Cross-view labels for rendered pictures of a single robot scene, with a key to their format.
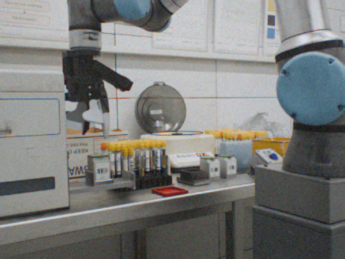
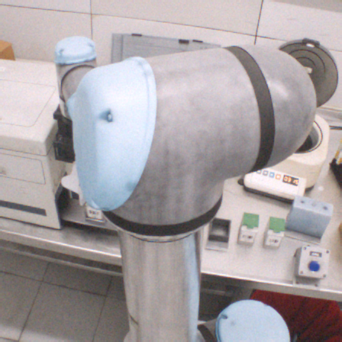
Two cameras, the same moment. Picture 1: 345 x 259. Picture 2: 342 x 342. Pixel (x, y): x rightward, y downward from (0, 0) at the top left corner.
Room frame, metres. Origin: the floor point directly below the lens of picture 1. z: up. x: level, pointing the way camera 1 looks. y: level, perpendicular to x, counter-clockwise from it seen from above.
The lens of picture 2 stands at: (0.50, -0.38, 1.78)
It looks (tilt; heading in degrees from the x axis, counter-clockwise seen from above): 46 degrees down; 39
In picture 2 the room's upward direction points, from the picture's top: 5 degrees clockwise
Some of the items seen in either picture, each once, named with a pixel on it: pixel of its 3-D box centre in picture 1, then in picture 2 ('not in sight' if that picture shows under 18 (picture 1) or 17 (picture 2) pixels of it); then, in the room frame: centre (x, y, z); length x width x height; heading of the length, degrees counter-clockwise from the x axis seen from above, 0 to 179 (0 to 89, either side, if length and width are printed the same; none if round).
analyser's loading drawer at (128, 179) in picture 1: (90, 181); (88, 211); (0.92, 0.20, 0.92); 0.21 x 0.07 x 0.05; 122
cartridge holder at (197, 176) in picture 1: (192, 176); (219, 231); (1.11, -0.05, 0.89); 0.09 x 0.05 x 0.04; 33
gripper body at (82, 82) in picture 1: (83, 77); (77, 133); (0.92, 0.20, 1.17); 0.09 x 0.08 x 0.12; 122
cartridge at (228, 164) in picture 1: (226, 166); (273, 233); (1.19, -0.16, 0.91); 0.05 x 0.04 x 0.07; 32
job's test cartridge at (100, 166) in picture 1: (98, 169); (97, 205); (0.93, 0.18, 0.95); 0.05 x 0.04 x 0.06; 32
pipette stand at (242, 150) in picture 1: (236, 156); (308, 217); (1.28, -0.21, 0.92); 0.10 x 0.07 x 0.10; 114
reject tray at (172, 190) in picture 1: (169, 191); not in sight; (0.99, 0.01, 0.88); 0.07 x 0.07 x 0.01; 32
